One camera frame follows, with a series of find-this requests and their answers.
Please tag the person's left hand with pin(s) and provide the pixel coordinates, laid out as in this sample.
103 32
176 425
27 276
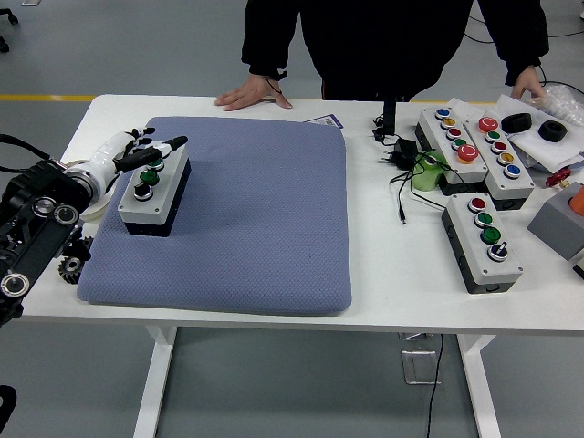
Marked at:
529 82

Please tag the person's right hand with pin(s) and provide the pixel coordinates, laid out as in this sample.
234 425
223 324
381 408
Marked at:
253 93

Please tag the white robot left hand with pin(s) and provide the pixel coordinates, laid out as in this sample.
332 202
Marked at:
107 155

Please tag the grey four-button control box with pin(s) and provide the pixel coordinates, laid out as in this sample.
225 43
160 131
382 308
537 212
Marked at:
502 274
150 205

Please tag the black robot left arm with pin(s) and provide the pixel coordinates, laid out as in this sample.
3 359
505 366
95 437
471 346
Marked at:
36 237

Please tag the grey five-button control box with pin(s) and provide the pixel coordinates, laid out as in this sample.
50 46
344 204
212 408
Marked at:
474 171
515 187

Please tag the clear plastic bag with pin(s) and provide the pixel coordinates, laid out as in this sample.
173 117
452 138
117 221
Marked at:
566 102

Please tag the white tape roll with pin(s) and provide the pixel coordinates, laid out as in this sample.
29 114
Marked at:
98 207

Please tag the small white paper sheet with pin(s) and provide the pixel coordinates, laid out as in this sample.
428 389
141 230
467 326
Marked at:
467 108

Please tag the purple label card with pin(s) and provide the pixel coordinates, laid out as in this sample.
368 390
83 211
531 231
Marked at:
325 121

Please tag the large black gear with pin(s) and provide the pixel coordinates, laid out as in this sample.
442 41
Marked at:
82 248

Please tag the small black gear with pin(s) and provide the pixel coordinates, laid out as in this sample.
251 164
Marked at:
68 269

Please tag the blue-grey textured mat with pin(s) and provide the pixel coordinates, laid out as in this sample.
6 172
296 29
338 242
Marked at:
274 219

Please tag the orange cylinder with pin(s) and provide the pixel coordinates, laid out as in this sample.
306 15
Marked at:
577 201

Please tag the black upright stand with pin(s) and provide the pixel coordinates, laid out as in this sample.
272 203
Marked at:
389 118

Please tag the person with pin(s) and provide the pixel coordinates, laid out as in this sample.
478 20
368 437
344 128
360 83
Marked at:
388 45

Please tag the green plastic part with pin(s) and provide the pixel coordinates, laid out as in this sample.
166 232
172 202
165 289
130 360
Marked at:
424 180

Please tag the grey block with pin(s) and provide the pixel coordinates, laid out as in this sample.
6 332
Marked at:
554 228

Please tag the black office chair base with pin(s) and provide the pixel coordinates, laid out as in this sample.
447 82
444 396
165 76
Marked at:
10 17

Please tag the white table leg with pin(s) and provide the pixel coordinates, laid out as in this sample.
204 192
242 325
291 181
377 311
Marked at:
153 388
479 388

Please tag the clear floor socket cover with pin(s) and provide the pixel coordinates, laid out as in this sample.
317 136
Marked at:
420 367

